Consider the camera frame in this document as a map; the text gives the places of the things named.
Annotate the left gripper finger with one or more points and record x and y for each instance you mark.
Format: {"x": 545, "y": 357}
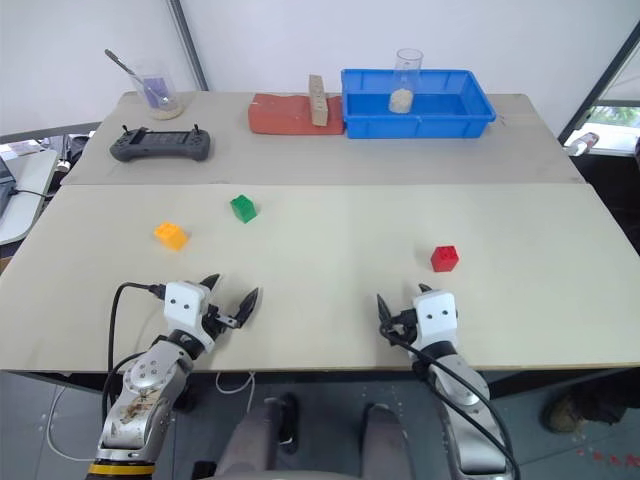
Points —
{"x": 248, "y": 306}
{"x": 212, "y": 281}

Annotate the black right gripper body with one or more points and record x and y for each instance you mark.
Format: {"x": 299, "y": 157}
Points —
{"x": 405, "y": 322}

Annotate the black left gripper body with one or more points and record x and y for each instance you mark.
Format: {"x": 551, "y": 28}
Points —
{"x": 216, "y": 320}

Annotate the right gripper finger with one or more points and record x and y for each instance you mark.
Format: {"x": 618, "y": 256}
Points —
{"x": 424, "y": 288}
{"x": 386, "y": 311}

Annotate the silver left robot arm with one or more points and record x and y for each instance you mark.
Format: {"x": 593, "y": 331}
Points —
{"x": 145, "y": 390}

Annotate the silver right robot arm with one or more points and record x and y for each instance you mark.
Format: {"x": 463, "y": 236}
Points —
{"x": 462, "y": 385}

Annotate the red toy block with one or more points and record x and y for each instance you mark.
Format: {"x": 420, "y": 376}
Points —
{"x": 445, "y": 258}

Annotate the yellow toy block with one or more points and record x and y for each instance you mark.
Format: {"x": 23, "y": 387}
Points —
{"x": 171, "y": 236}

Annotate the green toy block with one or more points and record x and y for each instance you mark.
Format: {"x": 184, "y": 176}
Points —
{"x": 243, "y": 208}

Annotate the dark rounded shape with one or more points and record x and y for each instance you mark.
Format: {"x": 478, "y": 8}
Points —
{"x": 384, "y": 437}
{"x": 260, "y": 435}

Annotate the grey handheld controller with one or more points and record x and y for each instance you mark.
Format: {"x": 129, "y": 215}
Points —
{"x": 160, "y": 146}

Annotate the blue plastic bin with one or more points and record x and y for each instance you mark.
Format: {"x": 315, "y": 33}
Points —
{"x": 415, "y": 122}

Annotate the red cloth mat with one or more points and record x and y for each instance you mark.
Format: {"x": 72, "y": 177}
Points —
{"x": 285, "y": 115}

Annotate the dark brown shoe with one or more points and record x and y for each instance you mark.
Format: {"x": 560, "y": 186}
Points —
{"x": 575, "y": 407}

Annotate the glass beaker with purple label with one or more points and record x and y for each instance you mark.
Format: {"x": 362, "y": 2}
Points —
{"x": 162, "y": 97}

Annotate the white side desk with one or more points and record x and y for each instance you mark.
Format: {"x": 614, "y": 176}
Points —
{"x": 27, "y": 200}

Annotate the clear plastic measuring cup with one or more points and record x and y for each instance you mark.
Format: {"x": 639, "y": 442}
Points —
{"x": 404, "y": 85}

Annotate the wooden block with holes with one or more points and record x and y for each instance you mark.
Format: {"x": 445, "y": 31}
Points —
{"x": 318, "y": 102}

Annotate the white and red device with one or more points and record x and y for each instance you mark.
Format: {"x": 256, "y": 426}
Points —
{"x": 582, "y": 142}

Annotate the metal spoon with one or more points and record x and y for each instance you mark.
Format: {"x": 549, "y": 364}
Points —
{"x": 131, "y": 72}

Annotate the grey slanted pole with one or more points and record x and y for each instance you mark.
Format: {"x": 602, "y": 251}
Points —
{"x": 191, "y": 47}

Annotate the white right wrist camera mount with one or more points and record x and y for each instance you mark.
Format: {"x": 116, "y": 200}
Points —
{"x": 437, "y": 312}

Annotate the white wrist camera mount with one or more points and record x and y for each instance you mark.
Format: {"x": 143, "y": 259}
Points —
{"x": 437, "y": 312}
{"x": 182, "y": 302}

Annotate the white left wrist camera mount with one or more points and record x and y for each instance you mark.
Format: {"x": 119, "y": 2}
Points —
{"x": 182, "y": 302}

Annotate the black window frame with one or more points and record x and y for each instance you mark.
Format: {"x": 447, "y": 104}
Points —
{"x": 595, "y": 85}

